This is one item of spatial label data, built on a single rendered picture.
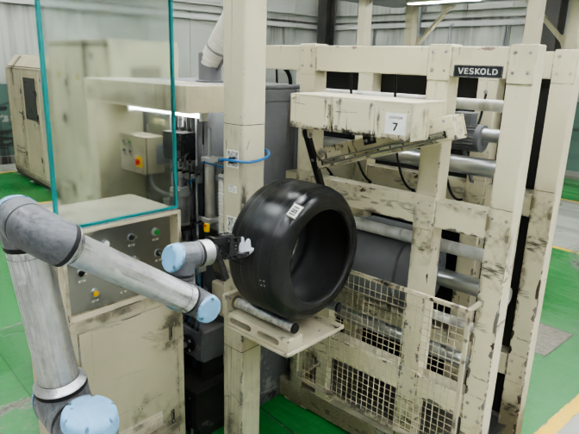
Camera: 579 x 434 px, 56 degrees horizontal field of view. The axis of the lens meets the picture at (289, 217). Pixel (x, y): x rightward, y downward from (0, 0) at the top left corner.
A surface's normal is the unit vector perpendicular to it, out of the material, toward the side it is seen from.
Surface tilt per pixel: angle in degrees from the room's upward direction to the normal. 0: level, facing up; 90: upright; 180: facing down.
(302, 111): 90
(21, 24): 90
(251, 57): 90
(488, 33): 90
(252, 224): 58
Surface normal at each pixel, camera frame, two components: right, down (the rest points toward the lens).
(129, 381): 0.74, 0.21
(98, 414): 0.13, -0.93
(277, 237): 0.07, -0.08
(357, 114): -0.68, 0.18
